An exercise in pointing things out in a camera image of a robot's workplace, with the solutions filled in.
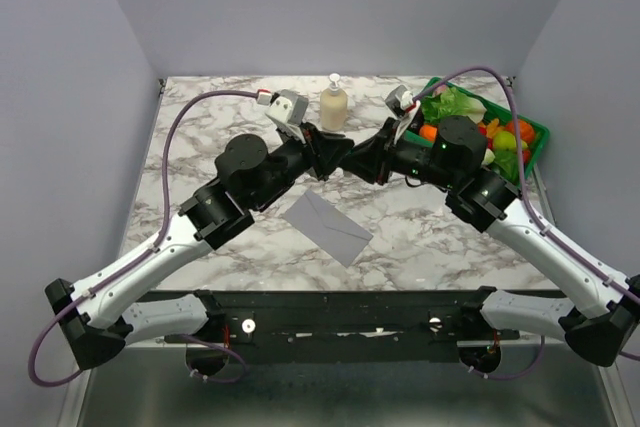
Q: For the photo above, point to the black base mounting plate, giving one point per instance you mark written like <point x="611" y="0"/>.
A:
<point x="344" y="327"/>

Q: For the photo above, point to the green plastic basket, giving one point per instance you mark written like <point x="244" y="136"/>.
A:
<point x="528" y="154"/>

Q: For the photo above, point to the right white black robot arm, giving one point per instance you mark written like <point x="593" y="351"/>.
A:
<point x="600" y="308"/>

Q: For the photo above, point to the white toy radish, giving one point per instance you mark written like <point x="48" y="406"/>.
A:
<point x="489" y="157"/>

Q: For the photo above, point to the orange toy fruit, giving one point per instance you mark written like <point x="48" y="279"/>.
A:
<point x="428" y="132"/>

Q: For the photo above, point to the beige soap pump bottle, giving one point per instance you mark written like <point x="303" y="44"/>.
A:
<point x="333" y="105"/>

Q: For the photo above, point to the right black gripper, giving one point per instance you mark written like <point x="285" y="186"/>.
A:
<point x="370" y="159"/>

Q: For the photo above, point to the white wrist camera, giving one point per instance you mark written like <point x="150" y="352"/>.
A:
<point x="287" y="112"/>
<point x="401" y="103"/>

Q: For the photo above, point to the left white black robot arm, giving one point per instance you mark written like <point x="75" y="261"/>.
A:
<point x="90" y="312"/>

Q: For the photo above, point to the grey envelope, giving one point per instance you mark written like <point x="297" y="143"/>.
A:
<point x="328" y="228"/>

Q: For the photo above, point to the yellow toy pepper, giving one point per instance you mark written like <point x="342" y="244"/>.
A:
<point x="493" y="128"/>

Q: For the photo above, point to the green toy lettuce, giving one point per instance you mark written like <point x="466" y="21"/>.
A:
<point x="450" y="101"/>

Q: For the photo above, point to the orange toy tomato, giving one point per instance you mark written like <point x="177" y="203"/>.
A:
<point x="527" y="133"/>

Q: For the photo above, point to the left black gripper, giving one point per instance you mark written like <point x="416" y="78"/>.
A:
<point x="327" y="154"/>

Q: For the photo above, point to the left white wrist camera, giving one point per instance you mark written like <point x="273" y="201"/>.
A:
<point x="287" y="112"/>

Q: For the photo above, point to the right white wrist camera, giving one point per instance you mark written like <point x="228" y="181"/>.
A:
<point x="401" y="103"/>

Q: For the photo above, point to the green toy leaf vegetable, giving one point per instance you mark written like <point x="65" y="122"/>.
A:
<point x="506" y="163"/>

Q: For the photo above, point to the green toy pear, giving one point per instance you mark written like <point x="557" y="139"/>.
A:
<point x="504" y="141"/>

